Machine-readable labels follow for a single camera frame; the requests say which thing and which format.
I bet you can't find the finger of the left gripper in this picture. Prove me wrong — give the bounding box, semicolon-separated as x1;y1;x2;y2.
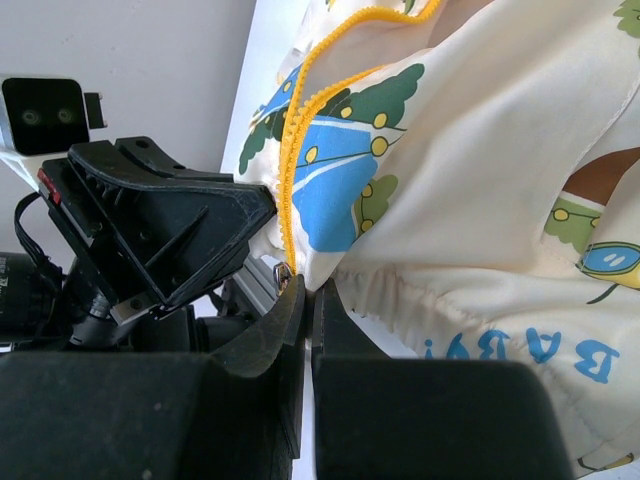
68;141;276;306
115;136;233;183

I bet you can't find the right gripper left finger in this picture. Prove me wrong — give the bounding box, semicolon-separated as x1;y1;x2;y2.
1;277;305;479

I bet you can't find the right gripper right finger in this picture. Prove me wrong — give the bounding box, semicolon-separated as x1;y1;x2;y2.
312;281;573;479

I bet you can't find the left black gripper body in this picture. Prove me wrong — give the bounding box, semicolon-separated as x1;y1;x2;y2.
38;158;170;325

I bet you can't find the silver zipper pull ring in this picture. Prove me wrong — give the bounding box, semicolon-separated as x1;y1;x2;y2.
272;260;294;300

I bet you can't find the cream dinosaur print hooded jacket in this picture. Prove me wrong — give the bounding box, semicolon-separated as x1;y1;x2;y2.
234;1;639;477

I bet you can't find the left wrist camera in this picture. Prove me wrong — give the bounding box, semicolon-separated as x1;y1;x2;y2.
1;74;107;157

